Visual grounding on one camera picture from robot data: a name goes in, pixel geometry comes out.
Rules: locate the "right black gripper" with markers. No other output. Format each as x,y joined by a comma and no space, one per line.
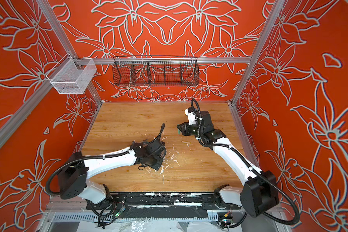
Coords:
184,127

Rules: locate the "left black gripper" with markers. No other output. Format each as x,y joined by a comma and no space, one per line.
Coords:
158,166

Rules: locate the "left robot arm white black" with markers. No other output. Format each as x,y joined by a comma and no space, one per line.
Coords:
74,177

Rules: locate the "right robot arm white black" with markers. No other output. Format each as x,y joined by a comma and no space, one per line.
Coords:
257,195

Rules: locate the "clear plastic bin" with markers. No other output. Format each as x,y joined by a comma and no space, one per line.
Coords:
71,77

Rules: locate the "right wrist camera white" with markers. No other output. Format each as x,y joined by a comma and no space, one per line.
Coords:
192,117

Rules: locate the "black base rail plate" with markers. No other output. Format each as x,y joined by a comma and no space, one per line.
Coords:
204,200

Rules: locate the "black wire mesh basket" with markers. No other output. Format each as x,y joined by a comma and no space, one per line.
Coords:
155,74

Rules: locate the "aluminium frame rail back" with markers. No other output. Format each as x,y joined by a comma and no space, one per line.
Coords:
201,60

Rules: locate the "aluminium frame rail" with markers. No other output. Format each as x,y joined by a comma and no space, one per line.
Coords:
201,60
8,129
270,21

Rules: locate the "aluminium frame rail left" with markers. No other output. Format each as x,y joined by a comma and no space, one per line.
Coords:
8,129

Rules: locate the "aluminium frame rail right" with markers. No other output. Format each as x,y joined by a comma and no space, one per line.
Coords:
270,21

